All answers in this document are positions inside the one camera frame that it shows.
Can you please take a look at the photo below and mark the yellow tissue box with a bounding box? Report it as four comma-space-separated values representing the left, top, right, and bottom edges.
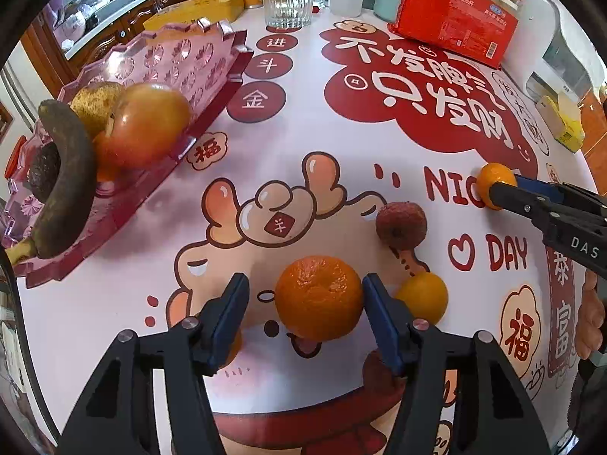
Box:
536, 95, 586, 152

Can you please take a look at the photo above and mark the red lychee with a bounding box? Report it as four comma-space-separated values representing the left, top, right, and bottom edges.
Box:
376, 201, 426, 250
363, 351, 404, 392

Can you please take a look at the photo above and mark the person's right forearm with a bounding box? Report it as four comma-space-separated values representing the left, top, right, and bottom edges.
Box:
566, 358, 607, 441

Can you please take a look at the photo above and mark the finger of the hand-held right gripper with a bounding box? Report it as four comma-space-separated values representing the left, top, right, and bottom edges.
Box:
516, 175, 566, 201
487, 180, 552, 222

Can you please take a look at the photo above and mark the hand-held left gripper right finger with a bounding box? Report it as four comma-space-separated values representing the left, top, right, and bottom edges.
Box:
362, 272, 553, 455

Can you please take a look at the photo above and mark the person's right hand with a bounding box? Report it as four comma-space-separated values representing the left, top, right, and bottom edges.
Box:
576, 271, 600, 359

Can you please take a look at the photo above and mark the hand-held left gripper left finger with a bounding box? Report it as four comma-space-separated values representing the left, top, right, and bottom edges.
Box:
57, 272, 250, 455

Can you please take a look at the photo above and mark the wooden kitchen cabinet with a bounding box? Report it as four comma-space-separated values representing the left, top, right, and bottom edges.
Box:
21, 0, 190, 74

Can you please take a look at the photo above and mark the pink plastic fruit bowl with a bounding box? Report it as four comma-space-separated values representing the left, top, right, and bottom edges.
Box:
0, 16, 254, 290

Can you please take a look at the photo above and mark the dark avocado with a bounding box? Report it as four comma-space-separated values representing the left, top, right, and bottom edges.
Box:
28, 142, 62, 202

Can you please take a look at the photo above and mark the yellow pear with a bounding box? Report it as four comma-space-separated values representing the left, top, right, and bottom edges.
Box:
70, 82, 126, 138

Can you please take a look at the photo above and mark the overripe dark banana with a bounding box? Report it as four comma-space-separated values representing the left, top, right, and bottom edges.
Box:
7, 99, 98, 266

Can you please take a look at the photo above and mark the red apple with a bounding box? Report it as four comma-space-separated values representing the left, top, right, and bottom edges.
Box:
95, 83, 193, 169

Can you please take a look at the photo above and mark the white countertop appliance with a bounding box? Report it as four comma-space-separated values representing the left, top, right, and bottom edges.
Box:
503, 0, 607, 105

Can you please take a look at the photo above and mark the clear glass tumbler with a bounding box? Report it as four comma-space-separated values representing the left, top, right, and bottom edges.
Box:
261, 0, 316, 29

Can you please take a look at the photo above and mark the large tangerine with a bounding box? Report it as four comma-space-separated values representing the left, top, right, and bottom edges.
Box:
275, 256, 365, 341

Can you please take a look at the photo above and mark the red pack of paper cups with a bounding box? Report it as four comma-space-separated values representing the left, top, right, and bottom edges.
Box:
388, 0, 520, 69

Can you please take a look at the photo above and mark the yellow tin box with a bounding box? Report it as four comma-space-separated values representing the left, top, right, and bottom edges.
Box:
142, 0, 245, 34

